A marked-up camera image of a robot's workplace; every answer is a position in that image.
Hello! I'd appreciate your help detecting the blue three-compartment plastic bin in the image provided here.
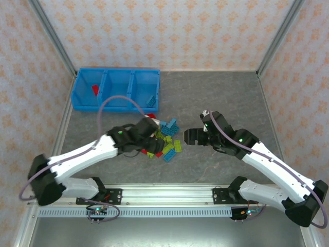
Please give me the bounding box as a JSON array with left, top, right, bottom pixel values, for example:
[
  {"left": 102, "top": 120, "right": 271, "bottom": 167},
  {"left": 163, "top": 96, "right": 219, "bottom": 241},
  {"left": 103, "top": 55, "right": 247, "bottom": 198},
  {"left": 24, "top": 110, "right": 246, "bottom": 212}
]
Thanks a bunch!
[{"left": 70, "top": 67, "right": 161, "bottom": 114}]

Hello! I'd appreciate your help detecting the small circuit board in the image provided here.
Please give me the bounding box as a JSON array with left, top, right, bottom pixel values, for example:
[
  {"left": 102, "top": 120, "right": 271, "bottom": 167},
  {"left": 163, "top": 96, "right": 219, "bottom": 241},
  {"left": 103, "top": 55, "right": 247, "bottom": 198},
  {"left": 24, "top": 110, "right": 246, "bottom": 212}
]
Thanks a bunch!
[
  {"left": 231, "top": 207, "right": 261, "bottom": 220},
  {"left": 86, "top": 205, "right": 109, "bottom": 217}
]

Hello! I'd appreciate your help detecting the grey metal panel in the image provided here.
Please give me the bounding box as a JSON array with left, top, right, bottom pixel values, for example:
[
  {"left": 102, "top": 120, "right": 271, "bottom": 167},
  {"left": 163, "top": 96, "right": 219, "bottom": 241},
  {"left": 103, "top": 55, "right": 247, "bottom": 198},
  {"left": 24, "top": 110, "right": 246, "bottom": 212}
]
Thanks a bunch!
[{"left": 27, "top": 216, "right": 308, "bottom": 247}]

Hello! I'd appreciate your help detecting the grey right arm cable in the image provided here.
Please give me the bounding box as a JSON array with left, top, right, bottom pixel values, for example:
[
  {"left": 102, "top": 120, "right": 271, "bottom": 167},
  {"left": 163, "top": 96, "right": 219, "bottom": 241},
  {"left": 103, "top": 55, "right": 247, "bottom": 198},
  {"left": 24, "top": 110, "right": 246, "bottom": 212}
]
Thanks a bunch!
[{"left": 208, "top": 110, "right": 329, "bottom": 229}]

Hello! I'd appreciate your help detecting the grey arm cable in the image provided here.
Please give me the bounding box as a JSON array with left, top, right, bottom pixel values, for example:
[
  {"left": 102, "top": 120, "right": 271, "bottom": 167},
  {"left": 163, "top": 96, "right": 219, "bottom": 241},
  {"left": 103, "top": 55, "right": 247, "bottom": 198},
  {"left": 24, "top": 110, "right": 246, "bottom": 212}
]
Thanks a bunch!
[
  {"left": 19, "top": 95, "right": 150, "bottom": 201},
  {"left": 208, "top": 110, "right": 329, "bottom": 229}
]

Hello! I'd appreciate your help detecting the grey left arm cable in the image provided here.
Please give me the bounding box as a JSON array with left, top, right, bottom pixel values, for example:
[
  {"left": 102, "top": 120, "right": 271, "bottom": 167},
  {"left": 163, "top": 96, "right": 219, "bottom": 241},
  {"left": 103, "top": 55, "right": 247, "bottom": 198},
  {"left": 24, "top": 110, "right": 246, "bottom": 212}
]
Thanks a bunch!
[{"left": 19, "top": 95, "right": 150, "bottom": 201}]

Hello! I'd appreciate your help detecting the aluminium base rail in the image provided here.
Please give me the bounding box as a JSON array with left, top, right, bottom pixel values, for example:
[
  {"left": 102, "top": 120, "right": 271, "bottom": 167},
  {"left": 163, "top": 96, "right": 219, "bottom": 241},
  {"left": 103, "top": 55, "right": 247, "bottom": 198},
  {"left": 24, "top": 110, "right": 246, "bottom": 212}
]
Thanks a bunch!
[{"left": 27, "top": 183, "right": 283, "bottom": 209}]

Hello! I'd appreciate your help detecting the aluminium table edge rail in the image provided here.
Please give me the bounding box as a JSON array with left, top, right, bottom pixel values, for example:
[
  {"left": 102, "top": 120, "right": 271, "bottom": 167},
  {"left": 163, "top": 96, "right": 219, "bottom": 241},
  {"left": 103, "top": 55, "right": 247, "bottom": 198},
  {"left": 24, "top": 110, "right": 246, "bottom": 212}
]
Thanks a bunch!
[
  {"left": 12, "top": 73, "right": 78, "bottom": 247},
  {"left": 257, "top": 72, "right": 321, "bottom": 247}
]

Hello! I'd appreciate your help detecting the slotted grey cable duct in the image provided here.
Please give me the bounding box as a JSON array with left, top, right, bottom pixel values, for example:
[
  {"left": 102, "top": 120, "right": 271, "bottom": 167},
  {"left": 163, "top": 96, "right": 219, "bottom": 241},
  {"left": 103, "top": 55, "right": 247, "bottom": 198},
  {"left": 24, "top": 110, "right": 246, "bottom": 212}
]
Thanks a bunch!
[{"left": 38, "top": 207, "right": 233, "bottom": 218}]

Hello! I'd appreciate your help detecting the aluminium frame post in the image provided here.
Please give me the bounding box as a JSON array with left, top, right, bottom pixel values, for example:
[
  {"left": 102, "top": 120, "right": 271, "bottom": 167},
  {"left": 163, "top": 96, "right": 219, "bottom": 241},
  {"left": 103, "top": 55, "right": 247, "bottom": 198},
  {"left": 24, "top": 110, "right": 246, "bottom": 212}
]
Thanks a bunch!
[
  {"left": 27, "top": 0, "right": 78, "bottom": 78},
  {"left": 256, "top": 0, "right": 307, "bottom": 78}
]

